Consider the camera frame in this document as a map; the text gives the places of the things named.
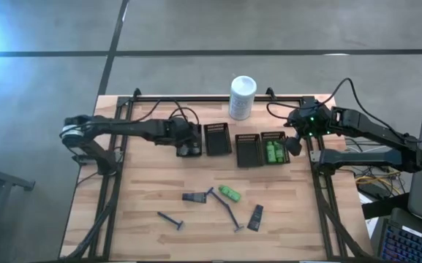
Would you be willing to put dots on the black slotted plastic basket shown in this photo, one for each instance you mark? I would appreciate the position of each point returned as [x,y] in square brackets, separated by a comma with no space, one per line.
[285,153]
[217,140]
[189,155]
[249,151]

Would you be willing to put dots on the black floor stand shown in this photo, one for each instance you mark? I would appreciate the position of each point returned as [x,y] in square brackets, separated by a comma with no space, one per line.
[6,179]

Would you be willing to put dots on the small green bottle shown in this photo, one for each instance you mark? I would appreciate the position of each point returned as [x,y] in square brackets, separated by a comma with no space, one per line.
[270,152]
[229,193]
[279,151]

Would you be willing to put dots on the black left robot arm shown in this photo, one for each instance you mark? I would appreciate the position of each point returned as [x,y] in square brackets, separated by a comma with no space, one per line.
[130,126]

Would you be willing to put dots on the backlit computer keyboard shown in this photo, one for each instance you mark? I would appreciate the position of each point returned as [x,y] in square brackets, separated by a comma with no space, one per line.
[411,248]

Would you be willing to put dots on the short blue disposable razor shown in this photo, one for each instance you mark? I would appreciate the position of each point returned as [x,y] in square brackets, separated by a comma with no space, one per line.
[169,220]

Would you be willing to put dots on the black aluminium table frame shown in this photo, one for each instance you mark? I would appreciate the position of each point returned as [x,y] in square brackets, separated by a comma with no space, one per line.
[196,99]

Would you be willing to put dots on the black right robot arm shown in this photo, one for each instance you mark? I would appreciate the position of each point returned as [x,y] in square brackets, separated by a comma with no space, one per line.
[371,159]

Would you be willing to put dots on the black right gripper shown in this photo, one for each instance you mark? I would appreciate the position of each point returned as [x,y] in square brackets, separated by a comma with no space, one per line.
[309,118]

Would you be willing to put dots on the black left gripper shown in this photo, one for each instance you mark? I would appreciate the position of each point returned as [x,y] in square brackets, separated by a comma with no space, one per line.
[185,133]

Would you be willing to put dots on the white cylindrical canister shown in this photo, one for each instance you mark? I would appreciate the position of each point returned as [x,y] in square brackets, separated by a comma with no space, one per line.
[243,96]

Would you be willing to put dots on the long blue disposable razor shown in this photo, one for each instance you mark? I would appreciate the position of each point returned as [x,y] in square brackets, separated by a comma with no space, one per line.
[225,209]

